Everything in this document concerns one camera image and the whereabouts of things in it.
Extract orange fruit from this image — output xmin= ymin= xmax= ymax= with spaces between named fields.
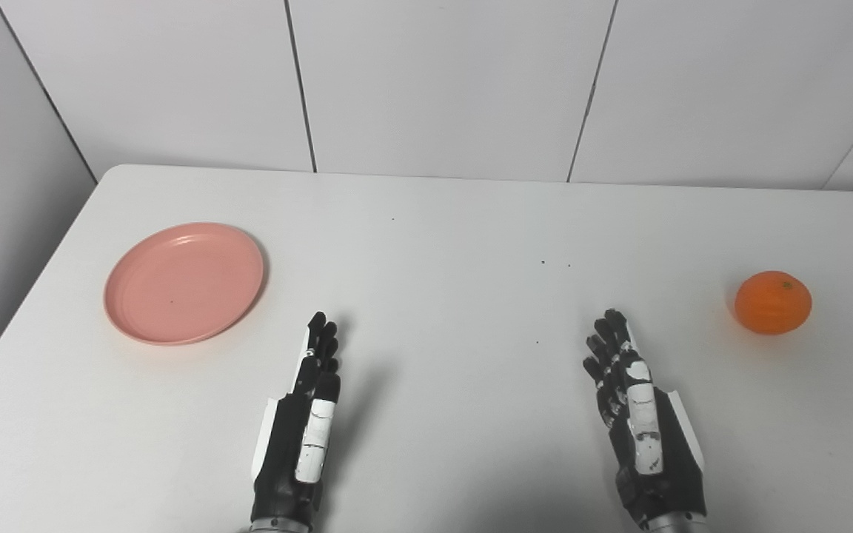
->
xmin=735 ymin=270 xmax=813 ymax=336

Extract pink round plate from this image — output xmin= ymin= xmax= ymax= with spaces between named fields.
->
xmin=104 ymin=222 xmax=267 ymax=346

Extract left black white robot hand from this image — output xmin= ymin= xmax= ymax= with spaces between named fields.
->
xmin=250 ymin=311 xmax=342 ymax=531

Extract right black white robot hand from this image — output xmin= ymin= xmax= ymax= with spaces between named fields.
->
xmin=583 ymin=308 xmax=708 ymax=529

